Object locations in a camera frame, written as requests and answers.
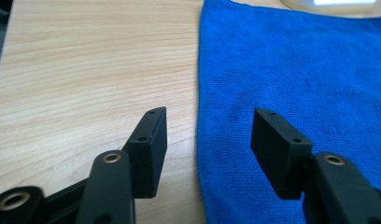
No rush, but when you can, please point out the blue microfibre cloth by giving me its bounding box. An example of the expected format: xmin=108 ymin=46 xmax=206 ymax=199
xmin=196 ymin=0 xmax=381 ymax=224

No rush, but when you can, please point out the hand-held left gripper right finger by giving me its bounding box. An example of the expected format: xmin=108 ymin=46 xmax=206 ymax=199
xmin=249 ymin=107 xmax=381 ymax=224

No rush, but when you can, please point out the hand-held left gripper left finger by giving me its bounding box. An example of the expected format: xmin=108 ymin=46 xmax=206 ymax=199
xmin=75 ymin=105 xmax=168 ymax=224

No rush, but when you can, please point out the white round object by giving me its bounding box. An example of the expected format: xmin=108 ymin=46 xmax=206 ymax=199
xmin=279 ymin=0 xmax=381 ymax=19

